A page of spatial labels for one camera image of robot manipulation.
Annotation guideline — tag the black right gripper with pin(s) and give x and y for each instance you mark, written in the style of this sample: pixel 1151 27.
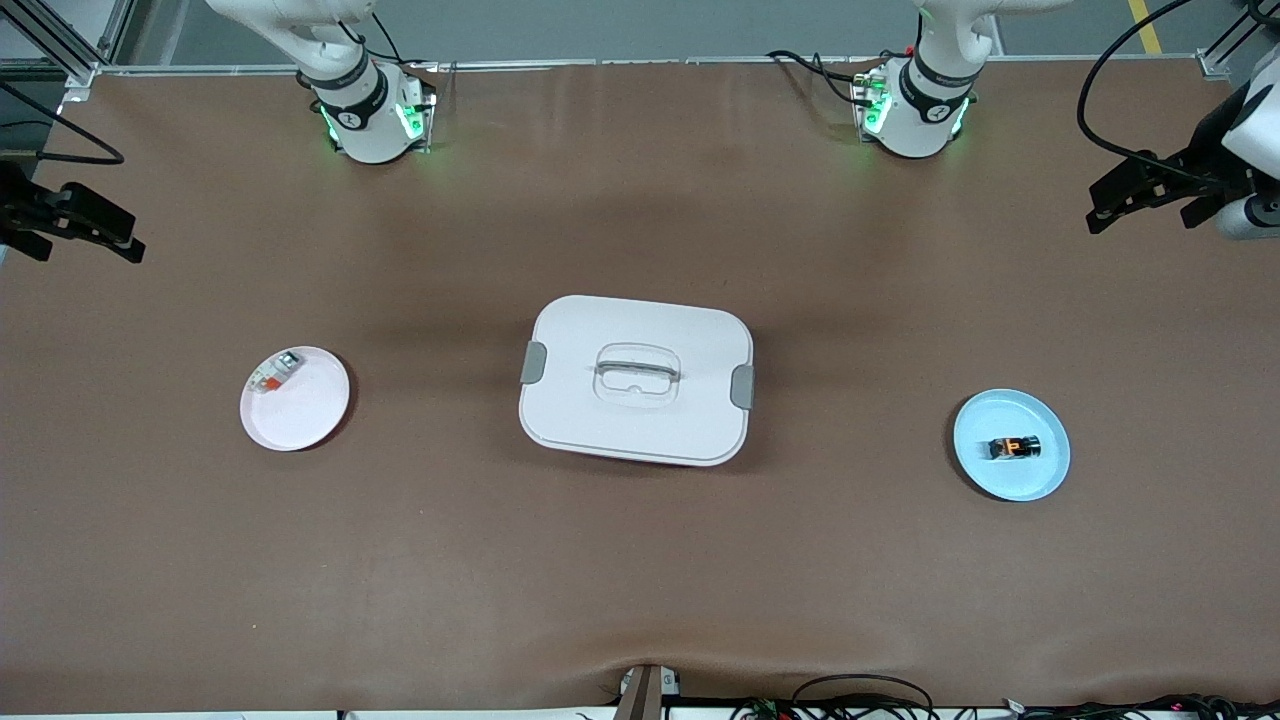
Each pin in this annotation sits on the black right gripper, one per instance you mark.
pixel 16 205

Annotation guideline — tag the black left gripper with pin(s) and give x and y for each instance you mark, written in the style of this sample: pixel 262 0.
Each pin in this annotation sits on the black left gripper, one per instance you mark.
pixel 1208 161

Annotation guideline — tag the black orange switch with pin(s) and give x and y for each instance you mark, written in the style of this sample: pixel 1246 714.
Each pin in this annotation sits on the black orange switch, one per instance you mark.
pixel 1015 447

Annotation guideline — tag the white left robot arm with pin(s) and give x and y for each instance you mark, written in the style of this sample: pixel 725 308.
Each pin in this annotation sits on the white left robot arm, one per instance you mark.
pixel 920 120

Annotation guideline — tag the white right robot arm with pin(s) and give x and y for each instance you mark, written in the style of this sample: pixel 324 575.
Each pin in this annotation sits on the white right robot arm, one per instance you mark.
pixel 370 130

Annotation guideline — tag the white connector orange lever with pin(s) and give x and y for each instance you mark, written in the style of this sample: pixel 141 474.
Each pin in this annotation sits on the white connector orange lever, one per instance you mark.
pixel 275 373

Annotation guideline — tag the pink round plate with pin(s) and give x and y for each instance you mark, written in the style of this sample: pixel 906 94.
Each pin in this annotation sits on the pink round plate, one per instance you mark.
pixel 300 415

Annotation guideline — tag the light blue round plate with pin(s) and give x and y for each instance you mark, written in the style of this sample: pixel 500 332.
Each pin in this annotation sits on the light blue round plate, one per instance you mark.
pixel 1010 480

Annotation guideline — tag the white lidded box grey latches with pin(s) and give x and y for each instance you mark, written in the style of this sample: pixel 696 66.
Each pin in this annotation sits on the white lidded box grey latches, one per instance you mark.
pixel 640 420

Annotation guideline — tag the brown table mat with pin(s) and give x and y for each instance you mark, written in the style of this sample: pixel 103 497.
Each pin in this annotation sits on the brown table mat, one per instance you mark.
pixel 640 580

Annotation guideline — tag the aluminium frame profile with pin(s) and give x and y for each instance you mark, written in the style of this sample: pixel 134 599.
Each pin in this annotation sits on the aluminium frame profile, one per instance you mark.
pixel 115 35
pixel 1215 62

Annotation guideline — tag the brown camera mount bracket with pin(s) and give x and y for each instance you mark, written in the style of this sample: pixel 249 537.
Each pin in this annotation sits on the brown camera mount bracket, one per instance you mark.
pixel 645 695

